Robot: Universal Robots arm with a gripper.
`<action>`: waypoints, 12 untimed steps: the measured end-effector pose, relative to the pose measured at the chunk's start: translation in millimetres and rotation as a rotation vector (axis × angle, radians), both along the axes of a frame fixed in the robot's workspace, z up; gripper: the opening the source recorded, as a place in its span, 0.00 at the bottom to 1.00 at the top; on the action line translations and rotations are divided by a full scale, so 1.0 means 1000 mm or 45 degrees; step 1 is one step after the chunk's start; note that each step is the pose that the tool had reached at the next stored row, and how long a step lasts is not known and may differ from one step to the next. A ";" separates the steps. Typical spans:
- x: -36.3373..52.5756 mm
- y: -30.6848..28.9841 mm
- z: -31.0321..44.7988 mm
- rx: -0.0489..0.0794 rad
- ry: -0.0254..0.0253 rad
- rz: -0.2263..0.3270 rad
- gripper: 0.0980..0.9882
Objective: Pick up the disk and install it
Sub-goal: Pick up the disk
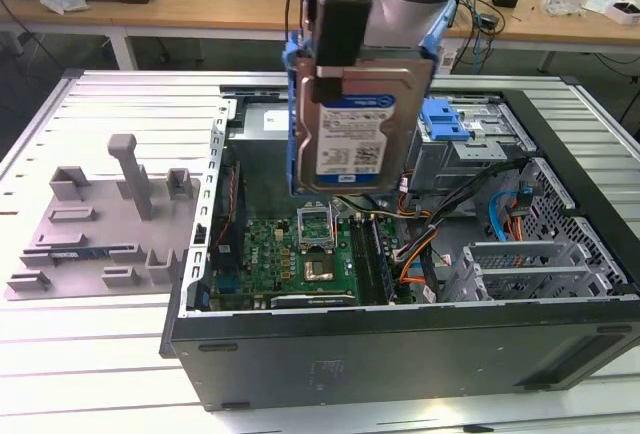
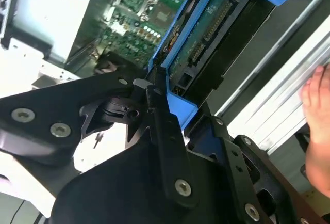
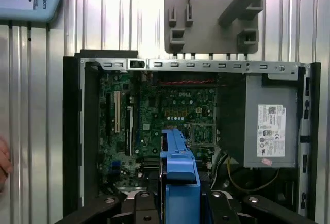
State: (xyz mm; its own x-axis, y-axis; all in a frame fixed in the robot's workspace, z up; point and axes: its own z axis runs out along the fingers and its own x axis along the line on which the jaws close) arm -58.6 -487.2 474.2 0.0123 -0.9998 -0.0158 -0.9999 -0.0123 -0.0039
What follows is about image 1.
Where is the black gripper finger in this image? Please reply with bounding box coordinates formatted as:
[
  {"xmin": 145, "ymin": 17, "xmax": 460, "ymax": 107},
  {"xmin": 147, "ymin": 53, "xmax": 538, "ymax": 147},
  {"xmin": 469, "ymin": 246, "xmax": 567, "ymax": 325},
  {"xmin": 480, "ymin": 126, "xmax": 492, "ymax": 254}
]
[{"xmin": 311, "ymin": 65, "xmax": 345, "ymax": 104}]

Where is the hard disk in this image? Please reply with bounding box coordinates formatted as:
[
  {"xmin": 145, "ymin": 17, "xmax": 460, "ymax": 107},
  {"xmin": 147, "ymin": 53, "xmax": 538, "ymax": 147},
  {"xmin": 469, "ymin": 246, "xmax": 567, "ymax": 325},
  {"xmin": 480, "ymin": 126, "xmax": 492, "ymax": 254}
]
[{"xmin": 283, "ymin": 0, "xmax": 457, "ymax": 201}]

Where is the metal disk bay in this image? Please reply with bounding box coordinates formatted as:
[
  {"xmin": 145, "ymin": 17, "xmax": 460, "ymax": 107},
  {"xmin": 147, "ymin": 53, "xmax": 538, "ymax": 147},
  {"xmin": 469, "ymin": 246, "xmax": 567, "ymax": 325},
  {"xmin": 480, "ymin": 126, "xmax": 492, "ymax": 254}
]
[
  {"xmin": 442, "ymin": 263, "xmax": 614, "ymax": 303},
  {"xmin": 461, "ymin": 240, "xmax": 592, "ymax": 271}
]

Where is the grey power supply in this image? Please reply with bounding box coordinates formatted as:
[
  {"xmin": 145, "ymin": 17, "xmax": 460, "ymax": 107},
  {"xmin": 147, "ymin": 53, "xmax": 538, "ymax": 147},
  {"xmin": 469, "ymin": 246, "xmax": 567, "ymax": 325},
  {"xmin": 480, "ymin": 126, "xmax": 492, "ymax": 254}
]
[{"xmin": 227, "ymin": 102, "xmax": 296, "ymax": 208}]

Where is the blue drive latch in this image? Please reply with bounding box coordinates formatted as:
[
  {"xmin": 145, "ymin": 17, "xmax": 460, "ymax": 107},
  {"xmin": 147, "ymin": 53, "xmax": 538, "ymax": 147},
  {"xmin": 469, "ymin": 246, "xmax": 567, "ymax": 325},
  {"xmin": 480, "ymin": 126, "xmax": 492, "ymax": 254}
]
[{"xmin": 419, "ymin": 97, "xmax": 473, "ymax": 143}]

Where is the metal drive cage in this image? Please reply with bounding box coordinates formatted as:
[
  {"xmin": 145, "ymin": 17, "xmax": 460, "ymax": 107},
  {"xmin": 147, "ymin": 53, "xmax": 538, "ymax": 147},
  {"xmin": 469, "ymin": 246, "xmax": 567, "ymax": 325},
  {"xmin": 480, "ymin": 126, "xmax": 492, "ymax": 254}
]
[{"xmin": 402, "ymin": 98, "xmax": 539, "ymax": 206}]

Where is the metal socket cover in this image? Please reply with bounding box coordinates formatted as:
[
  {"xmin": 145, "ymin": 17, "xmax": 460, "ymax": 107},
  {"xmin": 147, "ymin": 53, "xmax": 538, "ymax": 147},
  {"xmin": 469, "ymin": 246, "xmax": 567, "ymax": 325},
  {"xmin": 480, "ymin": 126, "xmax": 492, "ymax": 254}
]
[{"xmin": 296, "ymin": 201, "xmax": 336, "ymax": 251}]

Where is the wooden desk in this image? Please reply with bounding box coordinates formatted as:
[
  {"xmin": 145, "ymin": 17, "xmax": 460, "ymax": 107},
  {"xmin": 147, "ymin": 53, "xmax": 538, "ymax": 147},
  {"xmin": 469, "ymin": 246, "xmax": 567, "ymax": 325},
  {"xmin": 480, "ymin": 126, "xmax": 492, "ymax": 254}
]
[{"xmin": 0, "ymin": 0, "xmax": 640, "ymax": 51}]

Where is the black RAM slot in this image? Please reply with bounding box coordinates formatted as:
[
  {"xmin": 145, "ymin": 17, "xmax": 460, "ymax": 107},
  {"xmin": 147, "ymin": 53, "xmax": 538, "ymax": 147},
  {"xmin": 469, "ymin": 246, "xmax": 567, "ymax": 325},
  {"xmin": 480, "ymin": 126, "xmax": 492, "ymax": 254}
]
[{"xmin": 349, "ymin": 217, "xmax": 376, "ymax": 305}]

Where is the green motherboard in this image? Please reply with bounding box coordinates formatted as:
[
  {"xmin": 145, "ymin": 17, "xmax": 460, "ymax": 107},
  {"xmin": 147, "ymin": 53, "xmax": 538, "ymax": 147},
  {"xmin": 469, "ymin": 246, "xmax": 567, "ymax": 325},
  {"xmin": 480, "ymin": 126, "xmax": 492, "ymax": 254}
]
[{"xmin": 212, "ymin": 213, "xmax": 401, "ymax": 312}]

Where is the installed RAM stick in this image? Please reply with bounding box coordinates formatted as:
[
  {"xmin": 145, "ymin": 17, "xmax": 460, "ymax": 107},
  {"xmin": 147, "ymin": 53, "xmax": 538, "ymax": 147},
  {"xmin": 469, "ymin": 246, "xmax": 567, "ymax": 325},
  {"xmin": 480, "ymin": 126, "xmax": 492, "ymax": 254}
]
[{"xmin": 368, "ymin": 216, "xmax": 397, "ymax": 303}]

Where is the CPU socket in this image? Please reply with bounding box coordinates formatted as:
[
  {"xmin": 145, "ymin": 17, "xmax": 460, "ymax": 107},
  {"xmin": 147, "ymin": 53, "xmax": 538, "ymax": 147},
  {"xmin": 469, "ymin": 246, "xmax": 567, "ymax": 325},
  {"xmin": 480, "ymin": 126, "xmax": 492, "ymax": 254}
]
[{"xmin": 302, "ymin": 253, "xmax": 338, "ymax": 283}]

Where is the black graphics card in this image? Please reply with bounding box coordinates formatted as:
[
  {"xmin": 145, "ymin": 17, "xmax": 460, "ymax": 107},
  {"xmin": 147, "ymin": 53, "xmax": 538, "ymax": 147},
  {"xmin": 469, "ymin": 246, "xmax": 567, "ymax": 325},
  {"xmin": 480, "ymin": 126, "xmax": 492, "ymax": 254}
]
[{"xmin": 269, "ymin": 293, "xmax": 359, "ymax": 311}]

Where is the grey parts rack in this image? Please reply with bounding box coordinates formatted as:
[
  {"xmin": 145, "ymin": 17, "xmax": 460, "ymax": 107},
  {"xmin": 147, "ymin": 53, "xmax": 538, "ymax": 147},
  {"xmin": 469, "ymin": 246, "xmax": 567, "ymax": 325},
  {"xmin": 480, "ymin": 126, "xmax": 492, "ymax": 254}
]
[{"xmin": 3, "ymin": 133, "xmax": 202, "ymax": 302}]

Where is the black PC case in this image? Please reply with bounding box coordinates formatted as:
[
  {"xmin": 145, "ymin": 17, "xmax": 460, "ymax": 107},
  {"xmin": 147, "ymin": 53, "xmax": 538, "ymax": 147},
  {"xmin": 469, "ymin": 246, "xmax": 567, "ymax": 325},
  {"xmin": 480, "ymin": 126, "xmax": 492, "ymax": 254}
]
[{"xmin": 158, "ymin": 84, "xmax": 640, "ymax": 413}]

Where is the crumpled clear plastic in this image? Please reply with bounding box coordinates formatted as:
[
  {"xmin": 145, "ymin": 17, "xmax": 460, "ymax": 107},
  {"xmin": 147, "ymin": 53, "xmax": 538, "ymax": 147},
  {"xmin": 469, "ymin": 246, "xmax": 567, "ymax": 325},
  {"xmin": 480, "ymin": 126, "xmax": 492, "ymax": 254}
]
[{"xmin": 39, "ymin": 0, "xmax": 91, "ymax": 16}]

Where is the small white box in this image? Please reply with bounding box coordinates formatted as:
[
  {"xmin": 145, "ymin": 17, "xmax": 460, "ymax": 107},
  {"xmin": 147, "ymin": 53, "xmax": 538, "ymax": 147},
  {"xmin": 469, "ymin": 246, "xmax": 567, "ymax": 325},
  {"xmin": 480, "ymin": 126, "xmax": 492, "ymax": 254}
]
[{"xmin": 604, "ymin": 0, "xmax": 640, "ymax": 26}]

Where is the RAM stick with label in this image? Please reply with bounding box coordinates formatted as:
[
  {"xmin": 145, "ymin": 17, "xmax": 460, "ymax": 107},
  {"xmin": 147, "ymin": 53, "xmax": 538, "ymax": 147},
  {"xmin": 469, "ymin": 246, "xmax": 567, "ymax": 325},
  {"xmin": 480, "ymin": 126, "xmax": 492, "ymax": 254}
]
[{"xmin": 51, "ymin": 248, "xmax": 109, "ymax": 261}]

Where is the coloured wire bundle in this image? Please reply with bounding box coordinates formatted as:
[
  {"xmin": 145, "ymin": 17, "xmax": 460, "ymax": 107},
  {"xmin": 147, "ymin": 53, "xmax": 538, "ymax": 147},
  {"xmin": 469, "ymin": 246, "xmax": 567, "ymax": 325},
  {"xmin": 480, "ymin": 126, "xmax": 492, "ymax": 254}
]
[{"xmin": 394, "ymin": 226, "xmax": 442, "ymax": 263}]

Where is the orange wire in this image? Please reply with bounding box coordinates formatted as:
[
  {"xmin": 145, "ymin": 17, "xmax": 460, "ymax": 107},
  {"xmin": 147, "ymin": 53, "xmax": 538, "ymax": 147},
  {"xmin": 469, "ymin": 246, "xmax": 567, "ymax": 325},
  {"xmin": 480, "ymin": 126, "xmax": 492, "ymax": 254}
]
[
  {"xmin": 399, "ymin": 258, "xmax": 427, "ymax": 286},
  {"xmin": 506, "ymin": 206, "xmax": 529, "ymax": 243}
]

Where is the blue wire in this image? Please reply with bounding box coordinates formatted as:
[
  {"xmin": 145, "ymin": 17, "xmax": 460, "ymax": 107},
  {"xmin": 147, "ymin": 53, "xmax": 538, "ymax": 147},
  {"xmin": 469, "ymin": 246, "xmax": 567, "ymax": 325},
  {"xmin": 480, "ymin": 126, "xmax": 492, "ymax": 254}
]
[{"xmin": 488, "ymin": 189, "xmax": 527, "ymax": 243}]

